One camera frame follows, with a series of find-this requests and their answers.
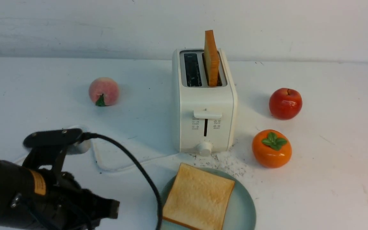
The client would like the black camera cable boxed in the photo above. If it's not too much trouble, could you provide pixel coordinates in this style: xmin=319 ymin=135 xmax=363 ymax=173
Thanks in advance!
xmin=82 ymin=133 xmax=164 ymax=230

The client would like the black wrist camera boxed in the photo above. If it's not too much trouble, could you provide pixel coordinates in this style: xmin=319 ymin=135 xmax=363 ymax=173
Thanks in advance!
xmin=22 ymin=128 xmax=92 ymax=173

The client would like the white power cord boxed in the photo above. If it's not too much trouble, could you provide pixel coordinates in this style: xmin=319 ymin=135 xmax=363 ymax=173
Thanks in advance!
xmin=11 ymin=125 xmax=184 ymax=173

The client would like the red apple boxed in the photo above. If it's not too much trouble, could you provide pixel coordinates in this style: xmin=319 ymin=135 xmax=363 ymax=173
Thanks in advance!
xmin=269 ymin=88 xmax=303 ymax=120

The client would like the white two-slot toaster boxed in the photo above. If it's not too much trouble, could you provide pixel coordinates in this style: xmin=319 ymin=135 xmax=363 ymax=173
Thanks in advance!
xmin=171 ymin=49 xmax=238 ymax=156

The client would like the toast slice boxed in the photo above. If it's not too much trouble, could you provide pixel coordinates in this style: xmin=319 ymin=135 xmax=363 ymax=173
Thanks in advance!
xmin=163 ymin=163 xmax=235 ymax=230
xmin=204 ymin=30 xmax=220 ymax=87

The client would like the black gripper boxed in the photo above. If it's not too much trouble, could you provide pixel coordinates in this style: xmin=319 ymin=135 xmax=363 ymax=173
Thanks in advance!
xmin=0 ymin=160 xmax=120 ymax=230

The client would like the orange persimmon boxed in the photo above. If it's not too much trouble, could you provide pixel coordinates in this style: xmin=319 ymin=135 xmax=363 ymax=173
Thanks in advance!
xmin=251 ymin=129 xmax=293 ymax=169

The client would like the light green plate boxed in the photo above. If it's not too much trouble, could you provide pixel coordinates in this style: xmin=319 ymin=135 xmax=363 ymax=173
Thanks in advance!
xmin=160 ymin=168 xmax=257 ymax=230

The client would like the pink peach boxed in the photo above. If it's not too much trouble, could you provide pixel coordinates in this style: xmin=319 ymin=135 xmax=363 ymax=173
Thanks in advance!
xmin=88 ymin=77 xmax=120 ymax=107

